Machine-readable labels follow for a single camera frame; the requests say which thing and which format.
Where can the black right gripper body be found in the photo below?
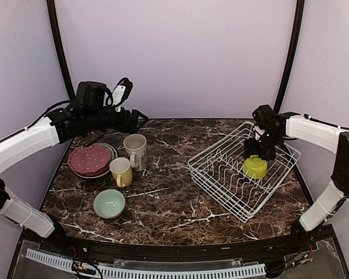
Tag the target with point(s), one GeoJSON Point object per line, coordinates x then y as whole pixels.
{"type": "Point", "coordinates": [266, 147]}

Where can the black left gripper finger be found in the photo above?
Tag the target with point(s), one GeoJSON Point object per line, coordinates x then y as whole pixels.
{"type": "Point", "coordinates": [138, 115]}
{"type": "Point", "coordinates": [139, 123]}

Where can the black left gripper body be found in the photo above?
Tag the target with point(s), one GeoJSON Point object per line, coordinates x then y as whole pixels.
{"type": "Point", "coordinates": [123, 125]}

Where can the lime green bowl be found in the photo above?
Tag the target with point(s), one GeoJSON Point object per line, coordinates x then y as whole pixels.
{"type": "Point", "coordinates": [255, 168]}

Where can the patterned beige tall mug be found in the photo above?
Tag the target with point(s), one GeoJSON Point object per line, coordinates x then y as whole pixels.
{"type": "Point", "coordinates": [136, 148]}

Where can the yellow mug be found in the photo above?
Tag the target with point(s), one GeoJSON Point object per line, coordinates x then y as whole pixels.
{"type": "Point", "coordinates": [121, 172]}

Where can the pink polka dot plate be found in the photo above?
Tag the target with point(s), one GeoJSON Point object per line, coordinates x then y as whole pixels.
{"type": "Point", "coordinates": [89, 160]}

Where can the light teal bowl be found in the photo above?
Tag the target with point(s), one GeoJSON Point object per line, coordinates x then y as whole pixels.
{"type": "Point", "coordinates": [109, 204]}

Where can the pale green flower plate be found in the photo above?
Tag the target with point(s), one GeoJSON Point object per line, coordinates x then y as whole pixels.
{"type": "Point", "coordinates": [113, 154]}

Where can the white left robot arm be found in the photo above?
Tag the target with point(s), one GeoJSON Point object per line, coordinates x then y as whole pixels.
{"type": "Point", "coordinates": [55, 127]}

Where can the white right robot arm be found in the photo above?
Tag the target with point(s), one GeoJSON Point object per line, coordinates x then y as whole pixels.
{"type": "Point", "coordinates": [274, 129]}

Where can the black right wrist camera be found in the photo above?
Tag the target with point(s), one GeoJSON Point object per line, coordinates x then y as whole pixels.
{"type": "Point", "coordinates": [263, 115]}

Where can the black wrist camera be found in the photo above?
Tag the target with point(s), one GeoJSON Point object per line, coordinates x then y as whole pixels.
{"type": "Point", "coordinates": [263, 115]}
{"type": "Point", "coordinates": [91, 94]}

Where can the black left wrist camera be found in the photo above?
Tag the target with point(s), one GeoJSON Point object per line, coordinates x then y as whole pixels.
{"type": "Point", "coordinates": [91, 94]}

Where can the white wire dish rack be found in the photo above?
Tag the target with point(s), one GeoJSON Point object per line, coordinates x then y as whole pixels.
{"type": "Point", "coordinates": [218, 170]}

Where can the black front table rail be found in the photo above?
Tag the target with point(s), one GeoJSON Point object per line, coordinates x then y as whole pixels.
{"type": "Point", "coordinates": [322, 258]}

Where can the black left corner post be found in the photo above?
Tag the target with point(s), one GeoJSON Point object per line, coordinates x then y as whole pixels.
{"type": "Point", "coordinates": [60, 52]}

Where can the black corner post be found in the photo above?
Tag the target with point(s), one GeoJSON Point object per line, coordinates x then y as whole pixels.
{"type": "Point", "coordinates": [295, 34]}
{"type": "Point", "coordinates": [60, 52]}

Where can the black right corner post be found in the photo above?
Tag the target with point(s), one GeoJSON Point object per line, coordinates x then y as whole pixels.
{"type": "Point", "coordinates": [295, 34]}

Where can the white slotted cable duct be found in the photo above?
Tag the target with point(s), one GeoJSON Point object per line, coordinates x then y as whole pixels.
{"type": "Point", "coordinates": [141, 269]}

